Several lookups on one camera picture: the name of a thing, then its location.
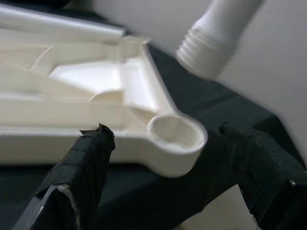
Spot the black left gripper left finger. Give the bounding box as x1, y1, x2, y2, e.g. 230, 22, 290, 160
13, 123, 116, 230

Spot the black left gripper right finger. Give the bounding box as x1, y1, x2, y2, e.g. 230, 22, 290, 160
219, 121, 307, 230

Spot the white plastic table leg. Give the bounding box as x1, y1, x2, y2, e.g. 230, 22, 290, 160
175, 0, 264, 81
0, 6, 127, 46

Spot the black tablecloth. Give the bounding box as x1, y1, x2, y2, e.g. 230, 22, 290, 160
0, 9, 307, 230

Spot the white plastic table top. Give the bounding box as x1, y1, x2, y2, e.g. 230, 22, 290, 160
0, 28, 208, 178

